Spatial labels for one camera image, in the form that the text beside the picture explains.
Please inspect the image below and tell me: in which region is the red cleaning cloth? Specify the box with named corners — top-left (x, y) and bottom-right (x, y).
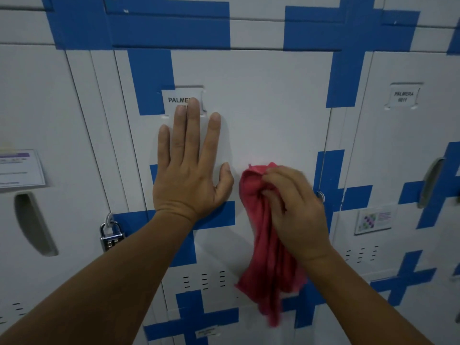
top-left (235, 162), bottom-right (308, 328)

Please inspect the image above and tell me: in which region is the white locker door colourful sticker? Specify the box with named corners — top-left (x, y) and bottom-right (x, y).
top-left (325, 50), bottom-right (460, 345)

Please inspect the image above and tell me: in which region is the person's right forearm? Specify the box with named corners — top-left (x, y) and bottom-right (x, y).
top-left (302, 247), bottom-right (437, 345)

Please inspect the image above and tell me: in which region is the colourful square-pattern sticker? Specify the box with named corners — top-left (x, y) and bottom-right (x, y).
top-left (354, 206), bottom-right (396, 235)

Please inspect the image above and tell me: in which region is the white locker door purple notice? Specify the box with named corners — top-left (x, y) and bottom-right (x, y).
top-left (0, 44), bottom-right (169, 345)

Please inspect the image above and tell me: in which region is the person's left forearm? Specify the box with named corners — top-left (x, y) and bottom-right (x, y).
top-left (0, 211), bottom-right (196, 345)

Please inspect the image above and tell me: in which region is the white name label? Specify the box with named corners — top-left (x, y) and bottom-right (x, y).
top-left (162, 90), bottom-right (206, 116)
top-left (390, 84), bottom-right (420, 109)

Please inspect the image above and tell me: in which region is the person's right hand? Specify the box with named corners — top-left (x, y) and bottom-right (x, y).
top-left (261, 166), bottom-right (334, 264)

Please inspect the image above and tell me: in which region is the silver combination padlock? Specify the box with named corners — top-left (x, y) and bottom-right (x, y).
top-left (99, 213), bottom-right (120, 253)

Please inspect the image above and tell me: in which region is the person's left hand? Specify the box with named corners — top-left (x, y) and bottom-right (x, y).
top-left (153, 98), bottom-right (235, 224)

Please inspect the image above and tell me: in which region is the purple-headed paper notice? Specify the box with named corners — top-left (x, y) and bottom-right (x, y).
top-left (0, 150), bottom-right (47, 191)

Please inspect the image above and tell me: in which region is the white locker door blue tape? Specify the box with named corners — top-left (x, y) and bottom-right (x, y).
top-left (114, 49), bottom-right (338, 313)
top-left (103, 0), bottom-right (386, 53)

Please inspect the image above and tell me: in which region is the grey recessed locker handle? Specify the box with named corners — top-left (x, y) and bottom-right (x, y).
top-left (14, 193), bottom-right (59, 257)
top-left (418, 158), bottom-right (446, 209)

